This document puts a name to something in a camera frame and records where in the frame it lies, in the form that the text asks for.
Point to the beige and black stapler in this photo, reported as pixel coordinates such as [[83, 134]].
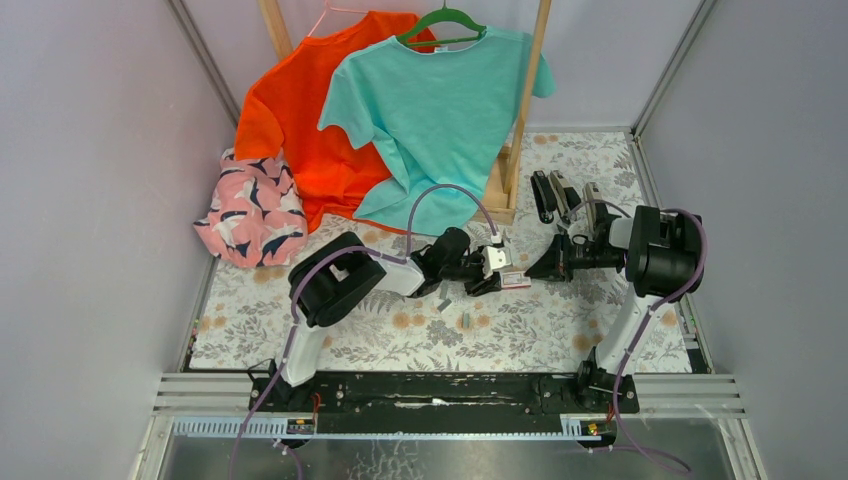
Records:
[[566, 196]]

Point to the green clothes hanger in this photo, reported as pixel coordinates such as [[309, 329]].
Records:
[[441, 27]]

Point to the wooden rack post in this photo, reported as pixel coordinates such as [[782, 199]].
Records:
[[543, 12], [276, 27]]

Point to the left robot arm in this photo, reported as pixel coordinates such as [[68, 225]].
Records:
[[329, 284]]

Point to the wooden rack left post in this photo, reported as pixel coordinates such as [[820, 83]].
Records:
[[276, 27]]

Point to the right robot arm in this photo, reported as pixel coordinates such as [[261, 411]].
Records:
[[662, 255]]

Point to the wooden rack right post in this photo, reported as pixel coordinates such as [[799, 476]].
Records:
[[543, 12]]

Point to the red staple box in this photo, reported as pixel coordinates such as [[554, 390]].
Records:
[[515, 280]]

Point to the pink bird-pattern cloth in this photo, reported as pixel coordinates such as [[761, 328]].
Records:
[[255, 218]]

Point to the wooden rack base tray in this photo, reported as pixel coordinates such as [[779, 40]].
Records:
[[500, 196]]

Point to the pink clothes hanger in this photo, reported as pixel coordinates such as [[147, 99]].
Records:
[[328, 10]]

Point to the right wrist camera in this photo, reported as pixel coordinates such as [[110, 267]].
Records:
[[575, 234]]

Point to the orange t-shirt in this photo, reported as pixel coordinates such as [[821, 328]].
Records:
[[281, 112]]

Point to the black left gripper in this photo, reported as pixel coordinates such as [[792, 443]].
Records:
[[479, 285]]

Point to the teal t-shirt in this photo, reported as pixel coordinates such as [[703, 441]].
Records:
[[437, 120]]

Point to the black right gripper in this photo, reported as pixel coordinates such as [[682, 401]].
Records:
[[554, 264]]

